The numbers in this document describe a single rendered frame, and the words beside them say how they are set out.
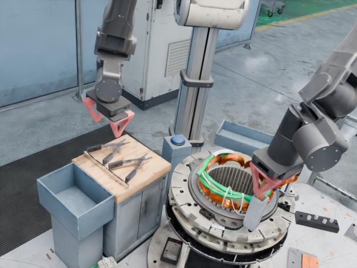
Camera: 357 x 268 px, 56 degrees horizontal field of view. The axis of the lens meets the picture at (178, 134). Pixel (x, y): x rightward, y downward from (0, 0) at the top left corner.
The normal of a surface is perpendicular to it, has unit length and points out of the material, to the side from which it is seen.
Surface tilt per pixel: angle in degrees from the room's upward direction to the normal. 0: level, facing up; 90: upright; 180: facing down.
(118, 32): 115
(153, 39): 90
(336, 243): 0
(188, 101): 90
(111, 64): 12
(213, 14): 101
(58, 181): 90
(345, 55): 59
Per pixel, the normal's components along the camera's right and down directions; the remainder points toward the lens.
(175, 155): 0.44, 0.55
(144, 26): -0.69, 0.32
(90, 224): 0.75, 0.45
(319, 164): 0.12, 0.62
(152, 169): 0.14, -0.82
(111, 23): 0.03, 0.86
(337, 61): -0.75, -0.41
